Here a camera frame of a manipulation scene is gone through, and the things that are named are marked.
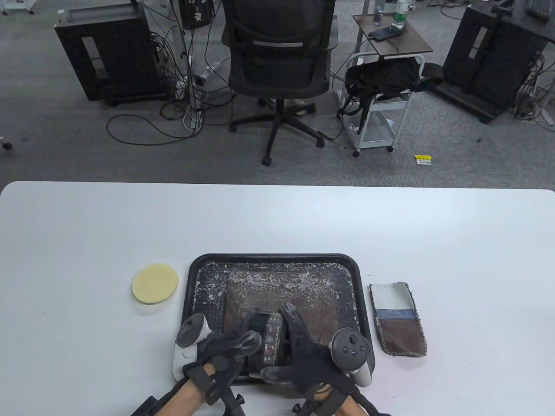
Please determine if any person's right hand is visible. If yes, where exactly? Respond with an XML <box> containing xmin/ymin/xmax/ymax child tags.
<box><xmin>260</xmin><ymin>302</ymin><xmax>360</xmax><ymax>401</ymax></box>

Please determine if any person's left hand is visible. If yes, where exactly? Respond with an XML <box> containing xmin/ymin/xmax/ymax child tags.
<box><xmin>183</xmin><ymin>310</ymin><xmax>263</xmax><ymax>406</ymax></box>

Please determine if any black box with colourful label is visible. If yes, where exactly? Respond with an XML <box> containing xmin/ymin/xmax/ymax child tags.
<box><xmin>249</xmin><ymin>311</ymin><xmax>296</xmax><ymax>374</ymax></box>

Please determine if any person's left forearm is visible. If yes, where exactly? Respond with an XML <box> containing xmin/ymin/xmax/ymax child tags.
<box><xmin>167</xmin><ymin>362</ymin><xmax>217</xmax><ymax>416</ymax></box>

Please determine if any person's right forearm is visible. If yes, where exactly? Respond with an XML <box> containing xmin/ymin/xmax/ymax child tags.
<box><xmin>332</xmin><ymin>395</ymin><xmax>369</xmax><ymax>416</ymax></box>

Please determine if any white controller on left wrist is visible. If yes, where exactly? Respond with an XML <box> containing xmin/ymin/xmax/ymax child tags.
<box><xmin>173</xmin><ymin>313</ymin><xmax>214</xmax><ymax>383</ymax></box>

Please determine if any white controller on wrist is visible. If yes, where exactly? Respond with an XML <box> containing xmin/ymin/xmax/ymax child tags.
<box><xmin>173</xmin><ymin>313</ymin><xmax>214</xmax><ymax>383</ymax></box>
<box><xmin>328</xmin><ymin>328</ymin><xmax>374</xmax><ymax>388</ymax></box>

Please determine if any brown sheet in tray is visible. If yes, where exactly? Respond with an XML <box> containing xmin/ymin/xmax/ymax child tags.
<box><xmin>223</xmin><ymin>271</ymin><xmax>339</xmax><ymax>347</ymax></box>

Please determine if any white controller on right wrist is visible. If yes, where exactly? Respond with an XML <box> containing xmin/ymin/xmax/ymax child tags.
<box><xmin>328</xmin><ymin>328</ymin><xmax>374</xmax><ymax>388</ymax></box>

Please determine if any black plastic tray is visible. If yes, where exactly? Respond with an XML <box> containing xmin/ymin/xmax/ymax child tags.
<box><xmin>181</xmin><ymin>253</ymin><xmax>375</xmax><ymax>386</ymax></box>

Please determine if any round yellow sponge pad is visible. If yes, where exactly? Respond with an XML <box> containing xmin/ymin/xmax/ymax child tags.
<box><xmin>132</xmin><ymin>263</ymin><xmax>180</xmax><ymax>305</ymax></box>

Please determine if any brown blue white fabric pouch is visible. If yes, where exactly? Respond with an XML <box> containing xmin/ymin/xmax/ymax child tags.
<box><xmin>369</xmin><ymin>282</ymin><xmax>428</xmax><ymax>358</ymax></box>

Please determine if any white wheeled cart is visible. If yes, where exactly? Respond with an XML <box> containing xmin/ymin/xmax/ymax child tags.
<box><xmin>342</xmin><ymin>52</ymin><xmax>424</xmax><ymax>158</ymax></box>

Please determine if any black mesh office chair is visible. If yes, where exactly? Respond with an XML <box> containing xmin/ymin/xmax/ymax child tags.
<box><xmin>220</xmin><ymin>0</ymin><xmax>339</xmax><ymax>166</ymax></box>

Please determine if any black bag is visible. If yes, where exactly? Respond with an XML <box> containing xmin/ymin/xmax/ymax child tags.
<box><xmin>337</xmin><ymin>56</ymin><xmax>444</xmax><ymax>123</ymax></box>

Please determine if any black cabinet with silver top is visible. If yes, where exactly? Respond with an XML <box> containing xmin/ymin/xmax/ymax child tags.
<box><xmin>54</xmin><ymin>3</ymin><xmax>169</xmax><ymax>107</ymax></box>

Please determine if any black box with white print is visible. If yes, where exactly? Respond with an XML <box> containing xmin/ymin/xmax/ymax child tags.
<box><xmin>179</xmin><ymin>0</ymin><xmax>216</xmax><ymax>30</ymax></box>

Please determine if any brown side table top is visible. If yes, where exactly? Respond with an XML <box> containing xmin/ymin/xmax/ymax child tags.
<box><xmin>352</xmin><ymin>12</ymin><xmax>434</xmax><ymax>57</ymax></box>

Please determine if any black smartphone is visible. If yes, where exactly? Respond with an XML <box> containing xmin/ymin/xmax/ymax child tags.
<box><xmin>369</xmin><ymin>26</ymin><xmax>402</xmax><ymax>43</ymax></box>

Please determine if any green bottle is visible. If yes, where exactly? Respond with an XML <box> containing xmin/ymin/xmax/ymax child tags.
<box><xmin>392</xmin><ymin>0</ymin><xmax>411</xmax><ymax>31</ymax></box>

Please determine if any black cabinet on wheeled base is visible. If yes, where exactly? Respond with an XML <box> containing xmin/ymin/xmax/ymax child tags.
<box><xmin>435</xmin><ymin>1</ymin><xmax>555</xmax><ymax>125</ymax></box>

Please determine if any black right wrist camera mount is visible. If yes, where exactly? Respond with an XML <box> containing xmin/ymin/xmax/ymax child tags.
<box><xmin>292</xmin><ymin>381</ymin><xmax>393</xmax><ymax>416</ymax></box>

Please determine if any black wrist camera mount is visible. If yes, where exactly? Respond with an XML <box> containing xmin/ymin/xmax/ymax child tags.
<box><xmin>292</xmin><ymin>381</ymin><xmax>393</xmax><ymax>416</ymax></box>
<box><xmin>129</xmin><ymin>360</ymin><xmax>244</xmax><ymax>416</ymax></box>

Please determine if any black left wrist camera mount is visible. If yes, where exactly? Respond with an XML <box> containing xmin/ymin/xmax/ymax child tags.
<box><xmin>129</xmin><ymin>360</ymin><xmax>244</xmax><ymax>416</ymax></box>

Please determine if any black cable loop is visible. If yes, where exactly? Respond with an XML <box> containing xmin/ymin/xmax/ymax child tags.
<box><xmin>106</xmin><ymin>114</ymin><xmax>204</xmax><ymax>146</ymax></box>

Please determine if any bundle of black cables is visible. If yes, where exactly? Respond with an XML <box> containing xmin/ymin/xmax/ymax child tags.
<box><xmin>513</xmin><ymin>51</ymin><xmax>555</xmax><ymax>131</ymax></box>

